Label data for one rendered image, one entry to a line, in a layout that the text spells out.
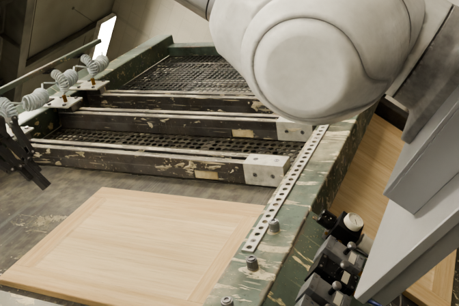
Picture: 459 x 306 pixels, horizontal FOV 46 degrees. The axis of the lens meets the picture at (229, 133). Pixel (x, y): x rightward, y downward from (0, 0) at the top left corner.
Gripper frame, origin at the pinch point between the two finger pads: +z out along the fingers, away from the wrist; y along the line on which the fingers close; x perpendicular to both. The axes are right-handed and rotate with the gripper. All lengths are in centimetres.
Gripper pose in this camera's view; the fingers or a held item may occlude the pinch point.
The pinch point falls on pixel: (35, 175)
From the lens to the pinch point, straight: 129.6
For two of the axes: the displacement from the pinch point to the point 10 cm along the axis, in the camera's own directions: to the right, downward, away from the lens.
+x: 5.6, -3.0, -7.7
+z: 6.6, 7.3, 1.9
